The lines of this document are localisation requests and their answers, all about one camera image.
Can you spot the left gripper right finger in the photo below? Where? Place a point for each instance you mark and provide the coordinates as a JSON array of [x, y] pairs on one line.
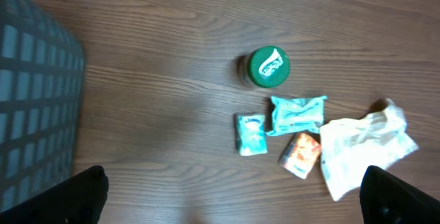
[[386, 199]]

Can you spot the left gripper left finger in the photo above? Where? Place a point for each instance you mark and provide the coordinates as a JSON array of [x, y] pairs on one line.
[[80, 199]]

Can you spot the beige plastic pouch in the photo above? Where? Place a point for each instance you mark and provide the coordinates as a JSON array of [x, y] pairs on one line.
[[350, 146]]

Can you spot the small orange snack packet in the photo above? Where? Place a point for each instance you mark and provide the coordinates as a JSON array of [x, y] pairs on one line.
[[300, 155]]

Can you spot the teal snack packet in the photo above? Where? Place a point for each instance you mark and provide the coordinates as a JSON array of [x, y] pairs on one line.
[[297, 115]]

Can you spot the small teal tissue pack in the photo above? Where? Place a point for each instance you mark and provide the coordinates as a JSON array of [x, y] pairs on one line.
[[251, 136]]

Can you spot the green lid clear jar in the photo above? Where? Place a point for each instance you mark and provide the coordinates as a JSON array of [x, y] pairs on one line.
[[266, 67]]

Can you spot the grey plastic mesh basket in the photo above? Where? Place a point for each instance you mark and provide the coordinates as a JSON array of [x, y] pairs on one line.
[[42, 75]]

